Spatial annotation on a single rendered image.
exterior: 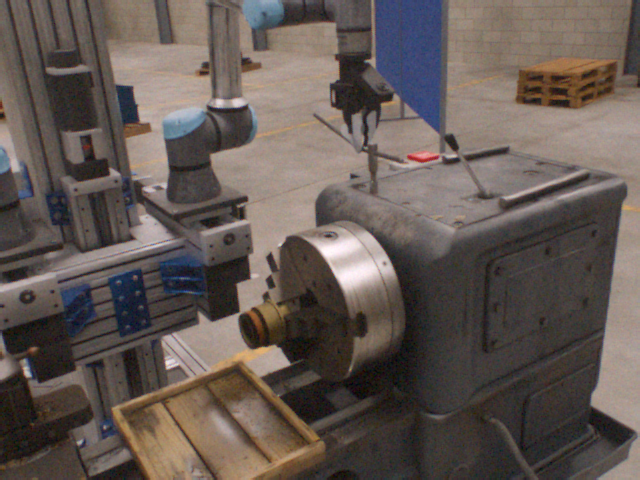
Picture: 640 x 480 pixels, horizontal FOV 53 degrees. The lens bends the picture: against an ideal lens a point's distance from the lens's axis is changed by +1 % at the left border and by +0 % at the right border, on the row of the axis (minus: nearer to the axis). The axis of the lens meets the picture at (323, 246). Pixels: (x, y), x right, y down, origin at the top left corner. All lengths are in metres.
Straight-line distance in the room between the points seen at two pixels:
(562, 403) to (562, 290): 0.33
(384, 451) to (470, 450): 0.21
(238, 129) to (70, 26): 0.48
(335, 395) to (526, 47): 11.28
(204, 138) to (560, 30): 10.68
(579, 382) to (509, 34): 11.16
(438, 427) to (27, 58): 1.30
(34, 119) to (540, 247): 1.26
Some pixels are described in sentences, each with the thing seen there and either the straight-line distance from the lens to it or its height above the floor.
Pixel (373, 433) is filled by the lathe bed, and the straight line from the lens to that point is 1.33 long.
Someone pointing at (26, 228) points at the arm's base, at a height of 1.19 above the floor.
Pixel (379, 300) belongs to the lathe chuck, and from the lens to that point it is 1.21.
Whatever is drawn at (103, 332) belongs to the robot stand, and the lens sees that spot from 1.79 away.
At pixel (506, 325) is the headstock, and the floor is 1.01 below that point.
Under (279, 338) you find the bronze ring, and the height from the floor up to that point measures 1.06.
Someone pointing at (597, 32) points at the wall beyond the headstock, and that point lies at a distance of 11.85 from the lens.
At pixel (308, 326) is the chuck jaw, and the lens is 1.21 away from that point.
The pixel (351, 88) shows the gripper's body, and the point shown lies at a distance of 1.38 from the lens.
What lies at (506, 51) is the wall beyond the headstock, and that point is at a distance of 12.69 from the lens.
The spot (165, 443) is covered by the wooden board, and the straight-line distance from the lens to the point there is 1.34.
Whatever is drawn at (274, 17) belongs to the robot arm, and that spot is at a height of 1.64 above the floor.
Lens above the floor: 1.71
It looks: 23 degrees down
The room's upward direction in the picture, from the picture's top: 3 degrees counter-clockwise
